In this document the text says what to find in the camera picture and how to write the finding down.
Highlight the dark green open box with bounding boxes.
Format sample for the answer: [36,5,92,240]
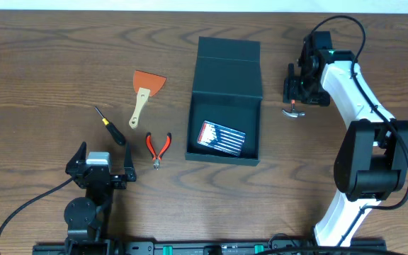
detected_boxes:
[185,37,263,166]

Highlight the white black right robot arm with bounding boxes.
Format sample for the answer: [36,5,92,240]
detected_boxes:
[283,31,408,247]

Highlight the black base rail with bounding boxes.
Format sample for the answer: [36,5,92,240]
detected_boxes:
[32,239,387,255]

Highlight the blue drill bit case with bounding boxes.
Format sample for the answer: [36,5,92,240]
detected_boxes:
[197,120,246,157]

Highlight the red black pliers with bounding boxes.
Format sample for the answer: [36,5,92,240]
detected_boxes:
[145,132,172,170]

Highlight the orange scraper wooden handle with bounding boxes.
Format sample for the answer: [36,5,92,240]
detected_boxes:
[128,70,166,130]

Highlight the black yellow screwdriver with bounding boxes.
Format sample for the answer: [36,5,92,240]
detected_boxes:
[94,106,126,146]

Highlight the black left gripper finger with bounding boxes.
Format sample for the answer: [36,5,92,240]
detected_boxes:
[65,142,86,171]
[123,142,134,174]

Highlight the small steel claw hammer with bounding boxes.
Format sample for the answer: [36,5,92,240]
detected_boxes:
[281,62,306,119]

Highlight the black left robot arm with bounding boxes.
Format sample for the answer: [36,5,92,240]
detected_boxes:
[64,142,137,255]

